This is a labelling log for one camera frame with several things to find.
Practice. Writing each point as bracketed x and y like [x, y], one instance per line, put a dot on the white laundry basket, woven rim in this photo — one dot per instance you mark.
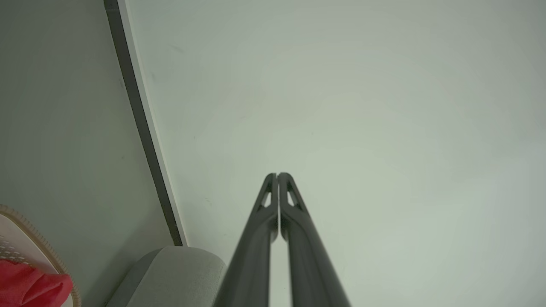
[25, 241]

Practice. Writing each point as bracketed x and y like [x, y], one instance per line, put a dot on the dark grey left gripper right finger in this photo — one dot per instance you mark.
[309, 260]

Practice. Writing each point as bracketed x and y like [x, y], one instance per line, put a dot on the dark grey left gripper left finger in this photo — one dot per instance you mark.
[251, 256]

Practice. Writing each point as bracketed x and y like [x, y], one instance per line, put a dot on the red garment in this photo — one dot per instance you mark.
[30, 285]

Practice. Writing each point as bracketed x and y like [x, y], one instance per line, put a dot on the dark skirting board strip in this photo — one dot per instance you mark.
[138, 115]

